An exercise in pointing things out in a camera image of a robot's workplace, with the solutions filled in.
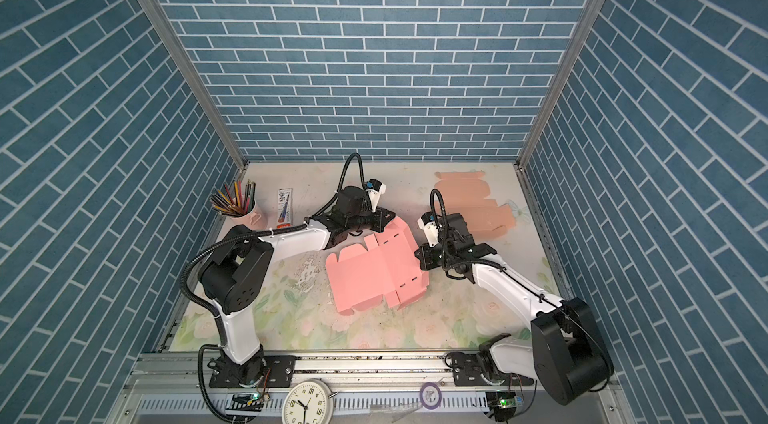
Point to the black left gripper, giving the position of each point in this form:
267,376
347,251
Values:
380,220

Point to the purple tape roll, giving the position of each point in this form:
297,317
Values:
430,396

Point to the pink metal pencil bucket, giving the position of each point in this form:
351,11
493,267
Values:
254,220

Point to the bundle of coloured pencils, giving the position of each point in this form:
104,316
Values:
235,200

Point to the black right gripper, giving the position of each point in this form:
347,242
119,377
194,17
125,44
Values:
424,256

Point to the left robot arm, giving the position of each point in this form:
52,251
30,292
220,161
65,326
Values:
226,278

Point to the white wall clock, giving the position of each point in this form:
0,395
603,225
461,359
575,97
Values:
308,402

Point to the pink cardboard box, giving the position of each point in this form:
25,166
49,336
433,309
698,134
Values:
382,269

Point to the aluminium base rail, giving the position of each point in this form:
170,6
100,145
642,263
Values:
170,387

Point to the white blue pencil box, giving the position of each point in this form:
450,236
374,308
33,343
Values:
285,216

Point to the tan flat cardboard box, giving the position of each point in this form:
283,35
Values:
468,194

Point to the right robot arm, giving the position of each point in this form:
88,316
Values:
566,353

